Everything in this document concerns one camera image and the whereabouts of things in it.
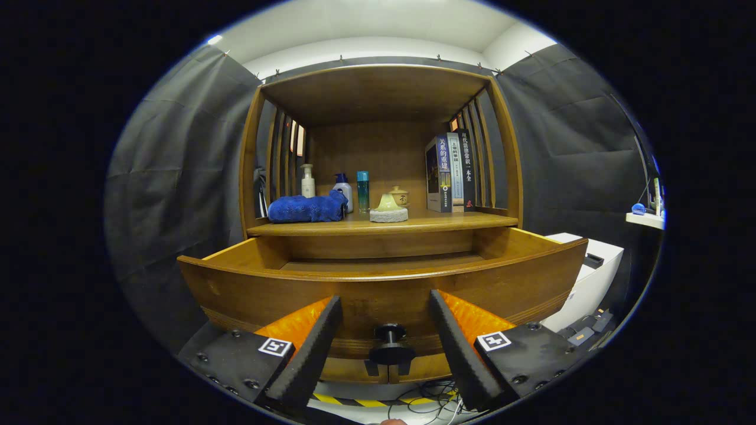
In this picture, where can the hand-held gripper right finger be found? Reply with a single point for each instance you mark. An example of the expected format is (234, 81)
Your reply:
(460, 354)

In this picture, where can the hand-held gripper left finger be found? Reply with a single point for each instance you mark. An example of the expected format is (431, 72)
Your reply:
(310, 354)

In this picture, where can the black drawer knob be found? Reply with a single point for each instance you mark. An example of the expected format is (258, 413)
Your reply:
(391, 353)

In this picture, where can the brown wooden drawer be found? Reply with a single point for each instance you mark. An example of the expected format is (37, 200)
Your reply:
(384, 295)

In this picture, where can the pale green grey-based ornament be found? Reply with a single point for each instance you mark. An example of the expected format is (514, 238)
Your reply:
(388, 208)

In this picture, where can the wooden cabinet door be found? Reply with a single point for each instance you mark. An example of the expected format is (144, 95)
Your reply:
(431, 369)
(345, 370)

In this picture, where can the wooden countertop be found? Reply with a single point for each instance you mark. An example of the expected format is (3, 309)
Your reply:
(449, 219)

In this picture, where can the white box cabinet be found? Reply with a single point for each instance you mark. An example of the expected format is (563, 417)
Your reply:
(590, 289)

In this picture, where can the brown wooden cabinet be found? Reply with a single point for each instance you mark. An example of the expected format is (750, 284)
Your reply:
(372, 94)

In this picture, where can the yellow black floor tape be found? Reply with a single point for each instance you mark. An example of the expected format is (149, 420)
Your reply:
(354, 402)

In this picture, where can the black electronics box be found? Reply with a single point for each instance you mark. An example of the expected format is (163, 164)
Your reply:
(585, 330)

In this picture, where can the blue folded towel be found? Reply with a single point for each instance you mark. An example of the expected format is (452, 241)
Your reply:
(304, 209)

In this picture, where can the small black item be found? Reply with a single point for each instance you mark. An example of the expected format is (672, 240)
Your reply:
(593, 261)

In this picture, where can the white bottle with blue cap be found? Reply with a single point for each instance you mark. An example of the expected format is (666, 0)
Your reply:
(344, 192)

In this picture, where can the white pump bottle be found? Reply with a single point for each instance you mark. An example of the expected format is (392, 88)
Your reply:
(308, 186)

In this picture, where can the beige lidded teacup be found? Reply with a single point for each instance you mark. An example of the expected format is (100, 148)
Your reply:
(401, 195)

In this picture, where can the clear blue bottle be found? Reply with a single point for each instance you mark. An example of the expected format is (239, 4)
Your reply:
(363, 192)

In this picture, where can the book with blue spine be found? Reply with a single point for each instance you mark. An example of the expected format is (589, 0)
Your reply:
(437, 177)

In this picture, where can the book with pale grey spine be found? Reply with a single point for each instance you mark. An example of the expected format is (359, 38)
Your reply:
(455, 174)

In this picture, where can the book with black spine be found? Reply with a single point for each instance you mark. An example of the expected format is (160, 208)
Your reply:
(468, 171)

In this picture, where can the small blue item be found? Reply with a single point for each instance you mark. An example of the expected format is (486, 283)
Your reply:
(638, 209)

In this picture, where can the white wall shelf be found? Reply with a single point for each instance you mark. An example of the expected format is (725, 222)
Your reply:
(644, 220)

